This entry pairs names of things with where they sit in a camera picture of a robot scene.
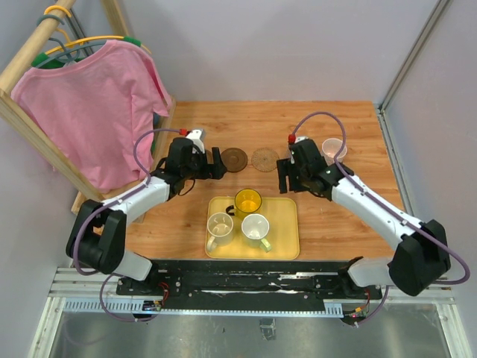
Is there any yellow green hanger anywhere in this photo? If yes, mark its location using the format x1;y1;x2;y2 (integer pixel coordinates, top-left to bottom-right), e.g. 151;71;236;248
45;1;151;55

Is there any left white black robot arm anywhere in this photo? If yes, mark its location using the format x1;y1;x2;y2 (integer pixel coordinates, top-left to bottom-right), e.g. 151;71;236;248
66;137;227;295

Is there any pink t-shirt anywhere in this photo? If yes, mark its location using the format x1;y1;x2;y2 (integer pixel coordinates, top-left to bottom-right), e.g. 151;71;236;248
11;40;171;192

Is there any grey teal hanger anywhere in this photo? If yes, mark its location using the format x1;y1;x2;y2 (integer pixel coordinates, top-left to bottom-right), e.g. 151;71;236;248
31;5;106;69

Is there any cream mug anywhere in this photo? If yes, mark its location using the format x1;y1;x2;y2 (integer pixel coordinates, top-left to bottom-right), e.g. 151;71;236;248
206;213;234;252

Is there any pink translucent cup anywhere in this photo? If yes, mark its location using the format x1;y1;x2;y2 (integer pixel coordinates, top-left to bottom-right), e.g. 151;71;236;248
322;138;343;166

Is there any yellow transparent cup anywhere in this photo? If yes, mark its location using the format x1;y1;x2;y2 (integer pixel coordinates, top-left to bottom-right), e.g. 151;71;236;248
225;189;262;220

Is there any aluminium frame rail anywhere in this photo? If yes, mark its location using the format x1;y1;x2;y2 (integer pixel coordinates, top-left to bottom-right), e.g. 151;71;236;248
376;0;454;113

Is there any white slotted cable duct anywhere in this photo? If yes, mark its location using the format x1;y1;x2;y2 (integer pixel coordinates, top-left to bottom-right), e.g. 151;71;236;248
61;300;344;318

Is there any white mug green handle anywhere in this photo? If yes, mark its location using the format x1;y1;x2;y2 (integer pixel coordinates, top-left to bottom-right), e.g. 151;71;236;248
241;213;272;252

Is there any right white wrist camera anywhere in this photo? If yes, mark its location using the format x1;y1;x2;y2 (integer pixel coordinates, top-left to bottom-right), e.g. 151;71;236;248
288;136;311;164

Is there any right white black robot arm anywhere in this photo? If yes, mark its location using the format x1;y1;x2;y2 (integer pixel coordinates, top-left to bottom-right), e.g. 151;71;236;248
277;135;450;298

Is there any wooden clothes rack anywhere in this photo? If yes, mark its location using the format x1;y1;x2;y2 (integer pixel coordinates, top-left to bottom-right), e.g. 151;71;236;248
0;0;176;224

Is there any large woven rattan coaster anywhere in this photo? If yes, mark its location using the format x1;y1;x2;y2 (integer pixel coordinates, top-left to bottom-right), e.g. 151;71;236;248
251;148;279;172

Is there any yellow plastic tray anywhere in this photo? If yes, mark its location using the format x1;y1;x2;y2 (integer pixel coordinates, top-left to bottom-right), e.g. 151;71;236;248
205;198;300;261

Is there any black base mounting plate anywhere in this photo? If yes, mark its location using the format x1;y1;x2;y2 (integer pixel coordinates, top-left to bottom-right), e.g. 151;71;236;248
116;260;382;313

